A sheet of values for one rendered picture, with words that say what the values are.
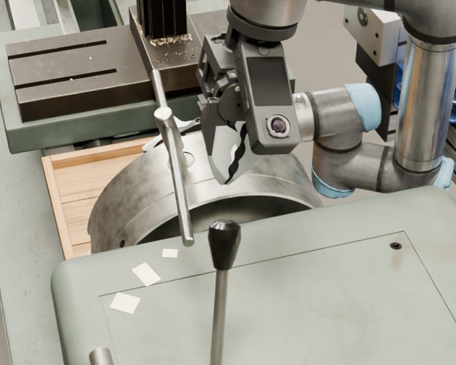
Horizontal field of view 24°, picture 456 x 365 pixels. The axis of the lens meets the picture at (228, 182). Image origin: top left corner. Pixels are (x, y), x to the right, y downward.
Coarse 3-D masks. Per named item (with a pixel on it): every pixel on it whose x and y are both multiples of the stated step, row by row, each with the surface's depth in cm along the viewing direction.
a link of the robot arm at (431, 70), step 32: (416, 0) 132; (448, 0) 133; (416, 32) 138; (448, 32) 136; (416, 64) 143; (448, 64) 142; (416, 96) 147; (448, 96) 147; (416, 128) 152; (384, 160) 162; (416, 160) 157; (448, 160) 162; (384, 192) 164; (448, 192) 161
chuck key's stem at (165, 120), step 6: (162, 108) 124; (168, 108) 124; (156, 114) 123; (162, 114) 123; (168, 114) 123; (156, 120) 123; (162, 120) 123; (168, 120) 123; (174, 120) 124; (162, 126) 124; (168, 126) 124; (174, 126) 124; (162, 132) 124; (174, 132) 125; (162, 138) 126; (180, 138) 126; (180, 144) 126; (180, 150) 127; (180, 156) 128; (180, 162) 129; (186, 162) 129
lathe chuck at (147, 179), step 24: (192, 144) 131; (144, 168) 131; (168, 168) 129; (192, 168) 128; (264, 168) 130; (288, 168) 134; (120, 192) 132; (144, 192) 129; (168, 192) 127; (312, 192) 134; (96, 216) 135; (120, 216) 130; (96, 240) 134
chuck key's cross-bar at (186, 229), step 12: (156, 72) 131; (156, 84) 129; (156, 96) 128; (168, 132) 123; (168, 144) 122; (180, 168) 117; (180, 180) 115; (180, 192) 112; (180, 204) 110; (180, 216) 109; (180, 228) 107; (192, 228) 107; (192, 240) 105
